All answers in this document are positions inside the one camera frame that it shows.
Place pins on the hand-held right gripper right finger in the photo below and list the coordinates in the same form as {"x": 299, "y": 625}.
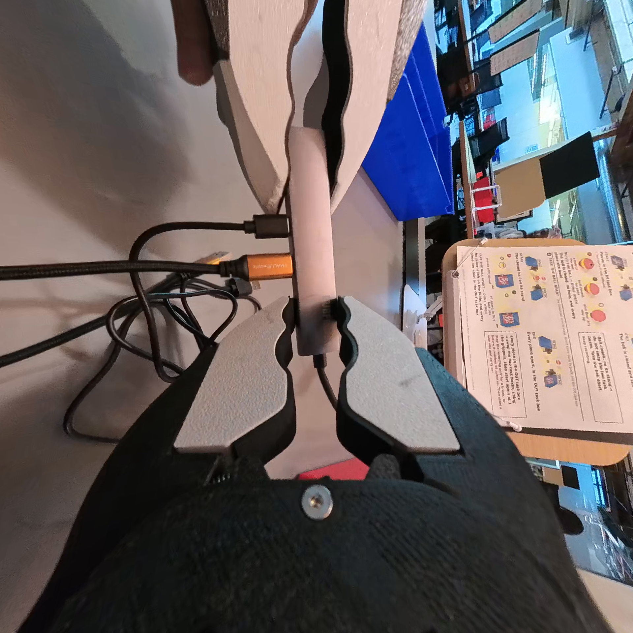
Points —
{"x": 395, "y": 385}

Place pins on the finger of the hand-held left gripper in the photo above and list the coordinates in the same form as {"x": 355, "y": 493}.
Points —
{"x": 371, "y": 59}
{"x": 257, "y": 74}

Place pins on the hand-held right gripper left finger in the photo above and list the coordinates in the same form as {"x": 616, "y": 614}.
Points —
{"x": 242, "y": 376}

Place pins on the red plastic bin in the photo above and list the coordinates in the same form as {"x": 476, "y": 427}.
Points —
{"x": 484, "y": 202}
{"x": 331, "y": 470}

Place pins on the grey usb hub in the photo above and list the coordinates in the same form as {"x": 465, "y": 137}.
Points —
{"x": 311, "y": 222}

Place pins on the person's left hand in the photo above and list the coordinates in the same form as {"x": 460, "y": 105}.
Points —
{"x": 195, "y": 44}

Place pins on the blue plastic bin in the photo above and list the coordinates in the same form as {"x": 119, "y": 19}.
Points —
{"x": 415, "y": 148}

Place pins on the tan board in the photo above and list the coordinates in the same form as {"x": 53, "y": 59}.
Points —
{"x": 517, "y": 190}

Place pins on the instruction sheet on wooden stand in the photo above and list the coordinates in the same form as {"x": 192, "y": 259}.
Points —
{"x": 568, "y": 452}

